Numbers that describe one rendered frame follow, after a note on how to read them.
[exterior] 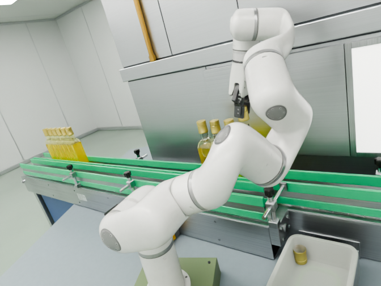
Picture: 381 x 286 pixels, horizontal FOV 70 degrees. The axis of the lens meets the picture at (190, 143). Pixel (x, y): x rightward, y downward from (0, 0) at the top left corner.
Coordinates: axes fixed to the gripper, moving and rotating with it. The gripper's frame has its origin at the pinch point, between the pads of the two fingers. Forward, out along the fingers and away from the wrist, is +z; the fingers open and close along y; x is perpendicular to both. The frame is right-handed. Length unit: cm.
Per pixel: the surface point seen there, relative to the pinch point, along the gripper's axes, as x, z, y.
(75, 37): -543, 38, -316
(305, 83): 15.0, -7.2, -12.0
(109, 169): -67, 43, 5
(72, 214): -84, 68, 21
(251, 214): 10.9, 27.7, 13.5
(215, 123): -8.9, 6.4, 0.9
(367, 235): 40.7, 26.4, 6.1
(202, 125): -14.5, 8.6, 0.7
